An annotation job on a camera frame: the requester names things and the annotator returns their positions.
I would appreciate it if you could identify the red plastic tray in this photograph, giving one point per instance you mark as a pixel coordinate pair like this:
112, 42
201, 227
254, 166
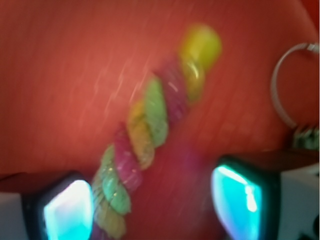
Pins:
69, 71

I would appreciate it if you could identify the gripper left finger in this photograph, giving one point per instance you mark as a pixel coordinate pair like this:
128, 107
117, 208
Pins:
51, 205

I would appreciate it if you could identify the multicolored twisted rope toy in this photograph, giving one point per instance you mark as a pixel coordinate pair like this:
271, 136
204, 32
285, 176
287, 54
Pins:
175, 84

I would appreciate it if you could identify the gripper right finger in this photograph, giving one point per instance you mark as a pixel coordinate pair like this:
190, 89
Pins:
270, 195

